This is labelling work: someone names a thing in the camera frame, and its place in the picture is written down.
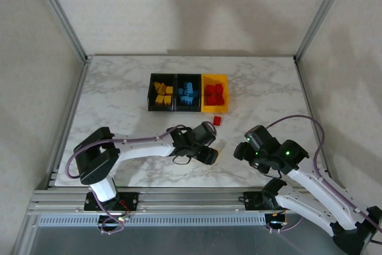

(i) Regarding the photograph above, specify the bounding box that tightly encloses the yellow plastic bin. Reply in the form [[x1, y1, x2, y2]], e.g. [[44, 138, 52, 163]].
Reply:
[[201, 72, 232, 114]]

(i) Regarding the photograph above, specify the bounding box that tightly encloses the aluminium frame post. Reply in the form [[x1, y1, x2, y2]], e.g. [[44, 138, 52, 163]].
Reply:
[[294, 0, 353, 62], [28, 0, 92, 63]]

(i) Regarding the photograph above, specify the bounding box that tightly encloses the grey slotted cable duct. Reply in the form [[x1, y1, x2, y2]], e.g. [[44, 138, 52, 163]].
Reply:
[[38, 214, 267, 228]]

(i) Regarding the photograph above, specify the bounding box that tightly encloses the aluminium side rail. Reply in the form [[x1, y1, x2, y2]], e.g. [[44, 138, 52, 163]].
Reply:
[[44, 57, 92, 190], [294, 56, 331, 178]]

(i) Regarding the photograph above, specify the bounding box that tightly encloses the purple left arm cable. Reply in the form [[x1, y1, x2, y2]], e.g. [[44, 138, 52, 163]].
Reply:
[[66, 121, 216, 235]]

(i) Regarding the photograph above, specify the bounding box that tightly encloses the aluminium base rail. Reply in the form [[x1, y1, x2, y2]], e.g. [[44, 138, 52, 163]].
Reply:
[[25, 188, 299, 216]]

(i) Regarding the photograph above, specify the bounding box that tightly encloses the black plastic bin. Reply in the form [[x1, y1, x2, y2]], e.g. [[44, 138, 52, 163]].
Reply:
[[175, 72, 203, 113], [148, 72, 177, 112]]

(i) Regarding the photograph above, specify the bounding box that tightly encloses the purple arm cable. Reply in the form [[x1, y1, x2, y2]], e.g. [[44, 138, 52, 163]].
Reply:
[[265, 114, 382, 235], [66, 121, 216, 235]]

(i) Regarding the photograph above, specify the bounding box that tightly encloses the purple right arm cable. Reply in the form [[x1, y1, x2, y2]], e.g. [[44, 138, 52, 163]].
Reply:
[[265, 114, 382, 235]]

